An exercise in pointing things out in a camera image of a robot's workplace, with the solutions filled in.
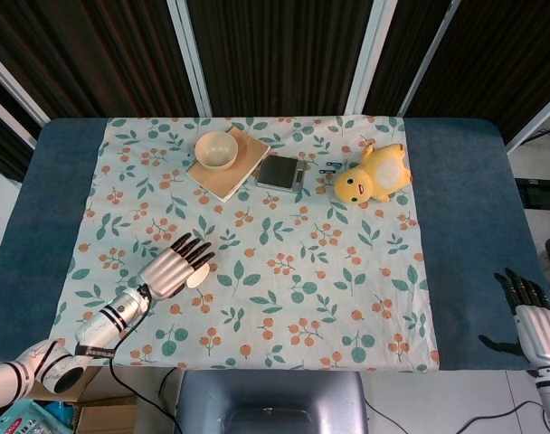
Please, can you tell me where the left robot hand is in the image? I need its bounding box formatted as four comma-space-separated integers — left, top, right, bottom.
137, 233, 217, 300

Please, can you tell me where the dark equipment rack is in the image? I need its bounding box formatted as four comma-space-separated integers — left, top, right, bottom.
514, 175, 550, 210

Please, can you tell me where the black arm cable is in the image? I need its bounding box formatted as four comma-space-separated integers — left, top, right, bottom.
108, 311, 185, 434

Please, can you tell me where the dark white-framed screen panel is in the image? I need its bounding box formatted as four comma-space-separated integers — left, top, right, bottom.
401, 0, 550, 148
179, 0, 381, 117
0, 0, 213, 122
361, 0, 470, 117
0, 58, 39, 182

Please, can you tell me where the black floor cable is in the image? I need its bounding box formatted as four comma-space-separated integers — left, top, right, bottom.
364, 398, 550, 426

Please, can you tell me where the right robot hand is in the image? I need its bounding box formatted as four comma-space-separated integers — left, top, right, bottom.
478, 267, 550, 368

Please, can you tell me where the silver digital scale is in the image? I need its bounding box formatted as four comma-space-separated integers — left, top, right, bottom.
255, 155, 308, 193

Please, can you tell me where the cardboard box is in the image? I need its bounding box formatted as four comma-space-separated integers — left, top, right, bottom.
28, 365, 140, 434

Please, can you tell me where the floral print tablecloth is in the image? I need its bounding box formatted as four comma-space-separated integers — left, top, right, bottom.
73, 115, 441, 374

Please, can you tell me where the brown cover notebook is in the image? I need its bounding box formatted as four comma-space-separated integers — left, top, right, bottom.
186, 126, 272, 203

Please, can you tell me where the yellow plush toy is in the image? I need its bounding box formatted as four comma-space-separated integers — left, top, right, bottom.
332, 143, 414, 205

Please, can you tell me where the beige bowl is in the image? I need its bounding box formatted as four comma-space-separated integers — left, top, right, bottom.
194, 131, 240, 172

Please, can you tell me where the printed plastic package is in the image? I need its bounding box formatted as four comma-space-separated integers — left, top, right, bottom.
0, 397, 75, 434

